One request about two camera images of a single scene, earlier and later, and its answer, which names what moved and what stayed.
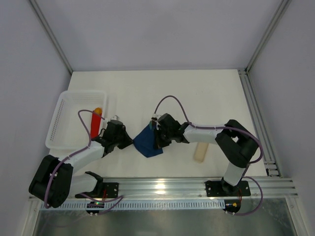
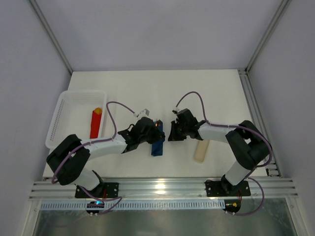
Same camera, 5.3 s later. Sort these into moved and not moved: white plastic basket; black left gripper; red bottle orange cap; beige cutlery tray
Moved: black left gripper
Not moved: beige cutlery tray; red bottle orange cap; white plastic basket
